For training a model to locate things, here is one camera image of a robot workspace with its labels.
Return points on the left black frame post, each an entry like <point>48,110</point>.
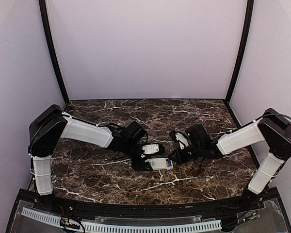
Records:
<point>51,50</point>

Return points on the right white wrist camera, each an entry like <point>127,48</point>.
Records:
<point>180,138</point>

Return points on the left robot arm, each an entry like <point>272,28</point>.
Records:
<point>54,124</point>

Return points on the right black frame post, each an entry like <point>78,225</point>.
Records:
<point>241,50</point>

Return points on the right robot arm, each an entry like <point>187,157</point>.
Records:
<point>271,128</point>

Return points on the black front rail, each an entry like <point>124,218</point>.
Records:
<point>90,210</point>

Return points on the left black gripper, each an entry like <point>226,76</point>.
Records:
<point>141,165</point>

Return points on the white remote control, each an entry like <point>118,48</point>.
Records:
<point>159,163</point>

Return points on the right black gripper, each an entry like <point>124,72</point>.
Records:
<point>180,159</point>

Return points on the white slotted cable duct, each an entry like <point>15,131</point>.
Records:
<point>125,225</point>

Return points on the black frame post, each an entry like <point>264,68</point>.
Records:
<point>241,50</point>
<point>51,50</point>

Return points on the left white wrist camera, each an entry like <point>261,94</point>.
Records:
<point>149,149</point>

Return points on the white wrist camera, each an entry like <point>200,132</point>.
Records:
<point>149,149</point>
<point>180,138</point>

